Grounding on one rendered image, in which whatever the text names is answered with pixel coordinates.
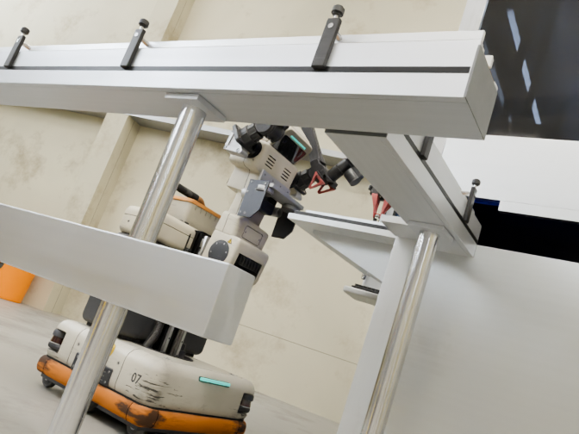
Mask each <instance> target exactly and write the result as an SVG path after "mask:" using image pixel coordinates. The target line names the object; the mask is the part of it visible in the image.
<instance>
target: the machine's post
mask: <svg viewBox="0 0 579 434"><path fill-rule="evenodd" d="M488 2H489V0H467V4H466V6H465V9H464V14H463V17H462V21H461V23H460V26H459V30H458V31H469V30H480V29H481V26H482V23H483V18H484V14H485V11H486V8H487V5H488ZM446 139H447V138H441V137H434V139H433V142H434V144H435V145H436V146H437V148H438V150H439V152H440V154H441V156H442V153H443V151H444V148H445V142H446ZM416 241H417V240H415V239H406V238H402V237H396V238H395V243H394V246H393V249H392V252H391V254H390V258H389V262H388V266H387V269H386V271H385V275H384V278H383V283H382V286H381V288H380V292H379V295H378V297H377V303H376V305H375V308H374V312H373V314H372V317H371V321H370V325H369V329H368V331H367V334H366V338H365V341H364V346H363V349H362V351H361V355H360V358H359V360H358V366H357V368H356V371H355V375H354V377H353V380H352V385H351V388H350V392H349V394H348V397H347V401H346V405H345V409H344V411H343V414H342V417H341V420H340V423H339V429H338V431H337V434H360V433H361V430H362V427H363V423H364V419H365V415H366V413H367V409H368V406H369V404H370V398H371V395H372V392H373V388H374V386H375V383H376V379H377V374H378V371H379V368H380V365H381V362H382V359H383V353H384V351H385V348H386V344H387V342H388V338H389V333H390V330H391V327H392V324H393V321H394V317H395V312H396V309H397V307H398V303H399V300H400V297H401V294H402V289H403V286H404V282H405V280H406V276H407V273H408V268H409V265H410V262H411V259H412V256H413V253H414V248H415V245H416Z"/></svg>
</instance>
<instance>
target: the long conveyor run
mask: <svg viewBox="0 0 579 434"><path fill-rule="evenodd" d="M331 13H332V15H333V18H328V19H327V23H326V26H325V28H324V30H323V33H322V36H299V37H275V38H251V39H226V40H179V41H154V42H148V41H147V40H145V39H144V38H143V37H144V35H145V33H146V30H145V29H146V28H148V26H149V24H150V23H149V21H148V20H147V19H145V18H142V19H140V21H139V25H140V28H139V29H136V30H135V32H134V35H133V38H132V40H131V41H130V42H129V43H105V44H81V45H57V46H29V45H27V44H26V43H25V42H24V41H25V40H26V37H25V35H29V33H30V31H29V29H28V28H26V27H22V28H21V30H20V31H21V33H22V35H19V36H18V37H17V39H16V42H15V44H14V46H9V47H0V105H11V106H23V107H35V108H47V109H70V110H81V111H93V112H104V113H117V114H128V115H150V116H162V117H174V118H178V115H179V113H180V110H179V109H178V108H176V107H175V106H174V105H173V104H171V103H170V102H169V101H167V100H166V99H165V94H166V93H179V94H199V95H200V96H202V97H203V98H204V99H205V100H206V101H207V102H209V103H210V104H211V105H212V106H213V107H214V108H216V109H217V110H218V111H219V112H220V113H221V114H223V115H224V116H225V117H226V120H225V121H231V122H244V123H255V124H267V125H278V126H291V127H313V128H325V129H337V130H348V131H360V132H372V133H394V134H406V135H418V136H430V137H441V138H453V139H465V140H485V137H486V133H487V130H488V127H489V122H490V118H491V115H492V112H493V108H494V105H495V99H496V97H497V90H498V88H497V85H496V83H495V82H494V80H493V78H492V75H491V72H490V69H491V68H492V64H493V62H494V59H493V55H484V48H483V40H484V36H485V34H486V33H485V31H484V30H469V31H445V32H420V33H396V34H348V35H340V33H339V28H340V25H341V23H342V20H341V19H340V17H343V15H344V13H345V9H344V7H343V6H342V5H340V4H336V5H334V6H333V8H332V11H331Z"/></svg>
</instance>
